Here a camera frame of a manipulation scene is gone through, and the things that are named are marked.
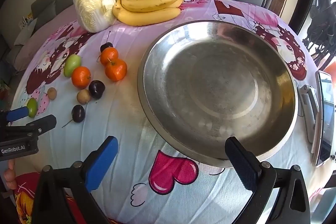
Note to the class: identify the pink cartoon printed blanket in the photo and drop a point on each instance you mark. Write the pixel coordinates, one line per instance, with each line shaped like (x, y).
(131, 134)

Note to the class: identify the small orange tangerine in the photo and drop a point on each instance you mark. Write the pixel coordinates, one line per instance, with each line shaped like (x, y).
(116, 70)

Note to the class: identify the black metal rack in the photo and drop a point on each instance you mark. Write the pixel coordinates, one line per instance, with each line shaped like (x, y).
(323, 29)

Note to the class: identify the red patterned cloth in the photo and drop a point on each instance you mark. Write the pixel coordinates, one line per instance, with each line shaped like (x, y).
(25, 195)

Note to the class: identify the person's left hand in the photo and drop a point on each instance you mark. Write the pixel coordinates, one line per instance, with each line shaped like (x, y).
(10, 176)

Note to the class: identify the large orange tangerine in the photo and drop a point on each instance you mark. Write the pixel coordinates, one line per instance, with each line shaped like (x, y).
(81, 77)

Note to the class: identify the white phone stand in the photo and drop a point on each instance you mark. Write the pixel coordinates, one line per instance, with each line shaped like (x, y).
(309, 113)

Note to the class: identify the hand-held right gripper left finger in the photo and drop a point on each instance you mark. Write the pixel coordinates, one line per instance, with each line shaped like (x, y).
(102, 163)

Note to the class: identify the dark grapes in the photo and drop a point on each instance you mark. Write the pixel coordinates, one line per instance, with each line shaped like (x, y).
(78, 113)

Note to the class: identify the orange tangerine with stem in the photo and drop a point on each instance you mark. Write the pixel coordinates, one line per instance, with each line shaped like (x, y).
(109, 55)

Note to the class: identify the bunch of yellow bananas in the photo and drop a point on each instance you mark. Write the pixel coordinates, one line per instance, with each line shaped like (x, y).
(147, 3)

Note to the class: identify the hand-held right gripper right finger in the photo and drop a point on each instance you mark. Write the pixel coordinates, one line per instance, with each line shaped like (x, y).
(240, 163)

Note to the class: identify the dark cherry with curved stem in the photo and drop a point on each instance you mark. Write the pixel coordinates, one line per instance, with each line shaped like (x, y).
(106, 46)

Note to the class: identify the napa cabbage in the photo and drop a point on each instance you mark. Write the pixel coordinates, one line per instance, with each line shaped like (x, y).
(92, 1)

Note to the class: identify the stainless steel basin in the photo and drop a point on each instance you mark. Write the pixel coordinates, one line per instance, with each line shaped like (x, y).
(210, 82)

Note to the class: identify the brown longan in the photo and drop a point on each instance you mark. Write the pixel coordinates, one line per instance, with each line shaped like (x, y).
(84, 96)
(52, 93)

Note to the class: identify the small stack of books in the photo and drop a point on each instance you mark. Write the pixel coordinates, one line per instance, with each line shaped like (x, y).
(26, 20)

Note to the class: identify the green jujube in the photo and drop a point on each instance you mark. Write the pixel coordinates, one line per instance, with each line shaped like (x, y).
(32, 106)
(71, 64)

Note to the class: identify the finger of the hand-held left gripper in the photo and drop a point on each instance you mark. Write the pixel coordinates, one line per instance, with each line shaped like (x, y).
(17, 113)
(44, 121)

